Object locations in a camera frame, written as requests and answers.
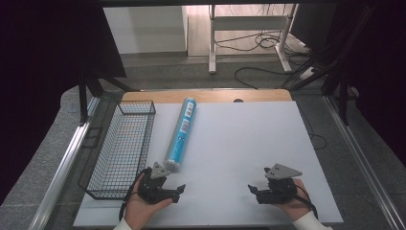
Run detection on person's right hand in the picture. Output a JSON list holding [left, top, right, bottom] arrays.
[[273, 177, 312, 222]]

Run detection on dark curtain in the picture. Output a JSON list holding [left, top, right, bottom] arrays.
[[0, 3, 127, 205], [288, 3, 406, 157]]

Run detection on white metal desk frame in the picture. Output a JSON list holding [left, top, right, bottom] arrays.
[[208, 3, 300, 77]]

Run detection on thin black cable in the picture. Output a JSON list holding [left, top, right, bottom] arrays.
[[297, 104, 328, 150]]

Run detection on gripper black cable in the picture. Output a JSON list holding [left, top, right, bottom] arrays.
[[293, 183, 320, 220], [118, 168, 151, 222]]

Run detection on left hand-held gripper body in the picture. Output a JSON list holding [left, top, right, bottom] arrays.
[[137, 161, 178, 205]]

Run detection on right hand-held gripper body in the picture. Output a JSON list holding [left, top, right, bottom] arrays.
[[257, 163, 304, 205]]

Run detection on person's left hand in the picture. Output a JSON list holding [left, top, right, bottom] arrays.
[[123, 191, 173, 230]]

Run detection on blue roll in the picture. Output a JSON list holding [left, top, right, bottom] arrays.
[[163, 97, 198, 173]]

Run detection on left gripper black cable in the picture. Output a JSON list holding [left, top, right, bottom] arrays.
[[118, 168, 151, 222]]

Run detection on black wire basket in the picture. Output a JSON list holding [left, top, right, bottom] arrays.
[[78, 100, 157, 201]]

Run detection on black metal stand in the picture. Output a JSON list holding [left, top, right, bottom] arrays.
[[321, 68, 360, 127], [78, 67, 142, 127]]

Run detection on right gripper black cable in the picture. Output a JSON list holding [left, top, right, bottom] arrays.
[[293, 183, 320, 220]]

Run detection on black floor cables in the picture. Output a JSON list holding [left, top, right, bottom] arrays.
[[214, 30, 320, 90]]

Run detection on white board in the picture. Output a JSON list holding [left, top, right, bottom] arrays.
[[73, 101, 345, 228]]

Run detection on aluminium rail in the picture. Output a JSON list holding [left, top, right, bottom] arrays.
[[323, 94, 406, 230], [28, 95, 101, 230]]

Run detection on white power strip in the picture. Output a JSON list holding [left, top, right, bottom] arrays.
[[299, 66, 318, 81]]

